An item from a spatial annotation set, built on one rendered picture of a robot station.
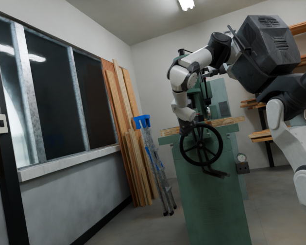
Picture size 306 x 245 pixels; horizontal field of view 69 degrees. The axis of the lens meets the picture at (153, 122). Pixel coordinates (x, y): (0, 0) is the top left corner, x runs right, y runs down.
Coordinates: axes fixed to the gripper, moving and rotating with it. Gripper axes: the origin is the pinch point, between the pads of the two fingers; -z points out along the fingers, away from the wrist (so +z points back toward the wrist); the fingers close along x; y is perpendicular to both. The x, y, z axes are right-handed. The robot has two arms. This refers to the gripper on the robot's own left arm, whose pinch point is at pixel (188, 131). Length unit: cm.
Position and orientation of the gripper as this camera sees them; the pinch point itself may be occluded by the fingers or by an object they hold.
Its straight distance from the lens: 145.5
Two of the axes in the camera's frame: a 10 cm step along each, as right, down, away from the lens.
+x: 7.2, -6.7, 1.8
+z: -2.5, -4.9, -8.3
